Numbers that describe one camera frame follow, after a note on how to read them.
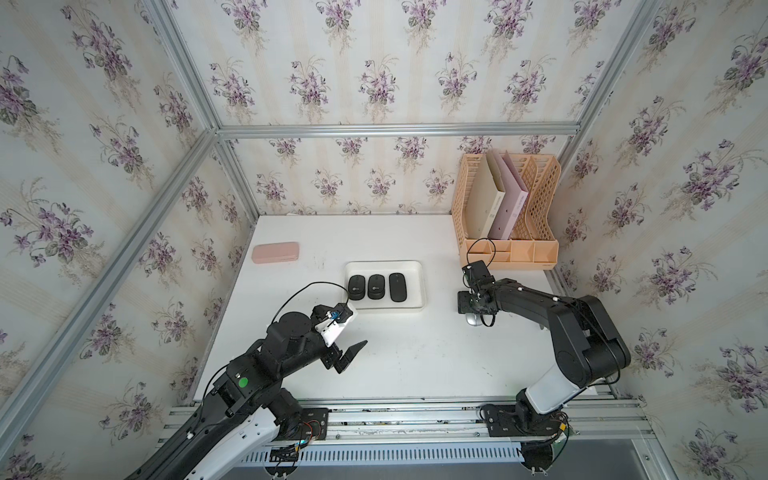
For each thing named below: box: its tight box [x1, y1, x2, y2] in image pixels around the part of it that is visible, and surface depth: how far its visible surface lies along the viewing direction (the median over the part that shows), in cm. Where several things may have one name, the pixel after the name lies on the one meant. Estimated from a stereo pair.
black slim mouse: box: [389, 272, 407, 302], surface depth 100 cm
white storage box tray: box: [345, 260, 426, 310], surface depth 101 cm
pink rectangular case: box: [251, 241, 300, 264], surface depth 110 cm
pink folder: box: [487, 148, 529, 240], surface depth 93 cm
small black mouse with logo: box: [348, 274, 366, 301], surface depth 98 cm
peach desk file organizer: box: [451, 153, 561, 270], surface depth 104 cm
